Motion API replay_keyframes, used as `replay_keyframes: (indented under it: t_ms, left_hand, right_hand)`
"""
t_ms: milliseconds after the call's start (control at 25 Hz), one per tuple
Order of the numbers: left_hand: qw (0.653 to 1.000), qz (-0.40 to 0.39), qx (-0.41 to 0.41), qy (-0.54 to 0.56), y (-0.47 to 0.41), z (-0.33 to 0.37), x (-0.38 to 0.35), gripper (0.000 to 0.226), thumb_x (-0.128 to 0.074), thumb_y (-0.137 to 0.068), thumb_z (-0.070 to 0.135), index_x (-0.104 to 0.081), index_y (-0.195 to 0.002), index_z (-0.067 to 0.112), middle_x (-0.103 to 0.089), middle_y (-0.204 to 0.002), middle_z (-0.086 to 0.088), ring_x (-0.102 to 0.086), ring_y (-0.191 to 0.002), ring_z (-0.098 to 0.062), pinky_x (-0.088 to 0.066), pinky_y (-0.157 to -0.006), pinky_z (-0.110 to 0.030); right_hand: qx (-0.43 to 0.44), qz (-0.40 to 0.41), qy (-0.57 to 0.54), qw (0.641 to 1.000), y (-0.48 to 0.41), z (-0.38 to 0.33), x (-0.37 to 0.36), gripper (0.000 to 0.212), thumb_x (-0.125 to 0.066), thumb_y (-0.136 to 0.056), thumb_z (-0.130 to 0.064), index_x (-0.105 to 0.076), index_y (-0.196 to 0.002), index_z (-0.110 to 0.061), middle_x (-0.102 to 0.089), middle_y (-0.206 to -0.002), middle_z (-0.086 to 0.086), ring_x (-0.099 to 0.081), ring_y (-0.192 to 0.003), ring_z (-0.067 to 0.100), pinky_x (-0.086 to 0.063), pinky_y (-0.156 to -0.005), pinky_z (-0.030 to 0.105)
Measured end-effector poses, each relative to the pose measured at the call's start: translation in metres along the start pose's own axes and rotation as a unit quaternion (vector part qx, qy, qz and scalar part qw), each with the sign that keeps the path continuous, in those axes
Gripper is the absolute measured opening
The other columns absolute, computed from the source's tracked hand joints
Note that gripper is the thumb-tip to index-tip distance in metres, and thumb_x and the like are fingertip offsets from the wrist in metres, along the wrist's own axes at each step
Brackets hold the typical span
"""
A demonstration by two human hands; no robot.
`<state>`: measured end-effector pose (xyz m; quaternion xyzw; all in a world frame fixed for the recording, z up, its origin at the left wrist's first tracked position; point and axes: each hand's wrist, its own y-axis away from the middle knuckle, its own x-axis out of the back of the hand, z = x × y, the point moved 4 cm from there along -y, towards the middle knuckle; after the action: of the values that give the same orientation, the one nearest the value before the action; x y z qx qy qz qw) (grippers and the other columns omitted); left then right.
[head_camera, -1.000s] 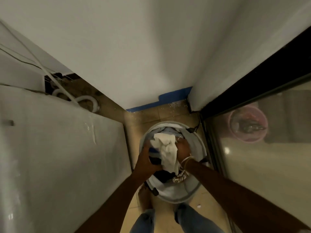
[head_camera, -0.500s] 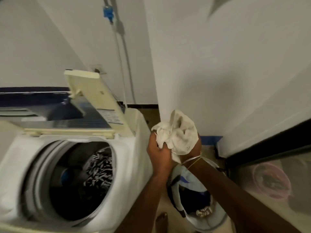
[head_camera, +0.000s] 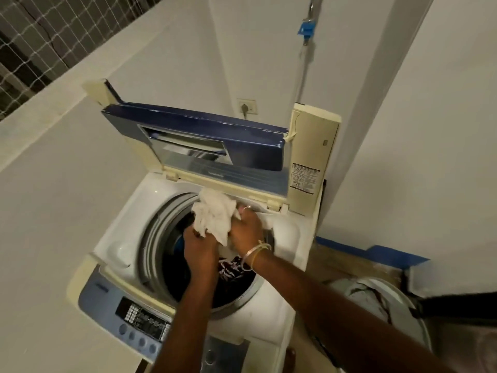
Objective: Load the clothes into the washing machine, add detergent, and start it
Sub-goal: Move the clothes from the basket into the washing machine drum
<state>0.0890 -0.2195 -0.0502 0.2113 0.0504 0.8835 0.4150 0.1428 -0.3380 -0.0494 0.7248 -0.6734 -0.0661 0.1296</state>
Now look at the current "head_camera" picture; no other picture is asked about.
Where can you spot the person's right forearm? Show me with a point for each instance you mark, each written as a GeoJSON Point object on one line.
{"type": "Point", "coordinates": [338, 318]}

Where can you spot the person's right hand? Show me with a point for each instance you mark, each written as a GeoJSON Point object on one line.
{"type": "Point", "coordinates": [248, 233]}

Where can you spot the white wall socket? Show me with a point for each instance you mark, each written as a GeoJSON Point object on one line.
{"type": "Point", "coordinates": [252, 105]}

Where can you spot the person's left forearm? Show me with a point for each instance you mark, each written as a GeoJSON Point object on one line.
{"type": "Point", "coordinates": [190, 330]}

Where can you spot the person's left hand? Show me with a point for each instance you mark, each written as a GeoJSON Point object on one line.
{"type": "Point", "coordinates": [202, 256]}

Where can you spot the blue cream washing machine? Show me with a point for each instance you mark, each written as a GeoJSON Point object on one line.
{"type": "Point", "coordinates": [120, 236]}

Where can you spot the white window safety net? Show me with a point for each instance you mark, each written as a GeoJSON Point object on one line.
{"type": "Point", "coordinates": [46, 31]}

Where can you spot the white round laundry hamper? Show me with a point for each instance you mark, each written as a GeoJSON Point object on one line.
{"type": "Point", "coordinates": [404, 303]}

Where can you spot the black framed glass door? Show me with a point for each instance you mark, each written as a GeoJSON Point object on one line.
{"type": "Point", "coordinates": [458, 306]}

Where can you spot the silver bangle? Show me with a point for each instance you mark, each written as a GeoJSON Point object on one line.
{"type": "Point", "coordinates": [248, 256]}

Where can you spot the black white patterned clothes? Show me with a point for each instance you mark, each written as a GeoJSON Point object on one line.
{"type": "Point", "coordinates": [229, 269]}

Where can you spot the white cloth clothes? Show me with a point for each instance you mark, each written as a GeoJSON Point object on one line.
{"type": "Point", "coordinates": [213, 213]}

